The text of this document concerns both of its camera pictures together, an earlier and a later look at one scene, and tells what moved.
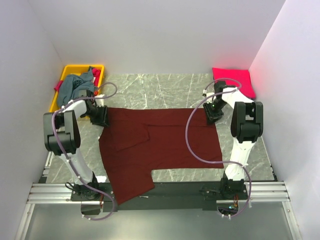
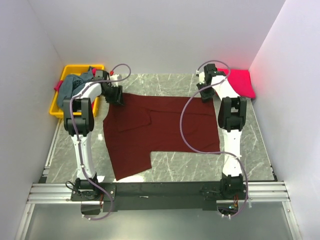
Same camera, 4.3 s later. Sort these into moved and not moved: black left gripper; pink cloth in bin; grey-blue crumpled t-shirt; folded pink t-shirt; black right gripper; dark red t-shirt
Moved: black right gripper; dark red t-shirt; black left gripper
Not moved: pink cloth in bin; folded pink t-shirt; grey-blue crumpled t-shirt
